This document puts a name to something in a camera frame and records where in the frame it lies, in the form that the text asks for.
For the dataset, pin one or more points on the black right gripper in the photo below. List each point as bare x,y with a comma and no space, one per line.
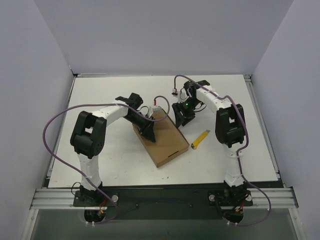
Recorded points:
183,113

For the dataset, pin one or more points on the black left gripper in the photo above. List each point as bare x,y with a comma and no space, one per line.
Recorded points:
146,126

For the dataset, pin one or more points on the brown cardboard express box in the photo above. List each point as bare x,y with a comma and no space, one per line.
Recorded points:
169,142

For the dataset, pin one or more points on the yellow utility knife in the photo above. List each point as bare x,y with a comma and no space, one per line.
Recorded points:
198,140

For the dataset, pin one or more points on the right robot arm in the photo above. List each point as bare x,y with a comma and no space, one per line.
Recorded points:
229,122

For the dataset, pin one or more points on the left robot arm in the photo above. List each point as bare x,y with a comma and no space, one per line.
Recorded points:
89,134

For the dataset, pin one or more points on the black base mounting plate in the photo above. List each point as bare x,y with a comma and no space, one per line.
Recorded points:
229,199

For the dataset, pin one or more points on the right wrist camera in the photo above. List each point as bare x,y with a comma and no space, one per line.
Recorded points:
180,95

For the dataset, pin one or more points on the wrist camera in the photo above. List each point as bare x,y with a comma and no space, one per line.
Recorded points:
156,108
180,95

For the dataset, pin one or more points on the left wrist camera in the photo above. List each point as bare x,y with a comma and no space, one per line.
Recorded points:
156,108

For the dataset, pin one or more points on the aluminium table edge rail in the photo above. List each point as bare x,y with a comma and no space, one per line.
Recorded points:
249,84

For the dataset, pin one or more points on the aluminium front frame rail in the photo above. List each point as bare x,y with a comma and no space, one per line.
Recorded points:
63,199

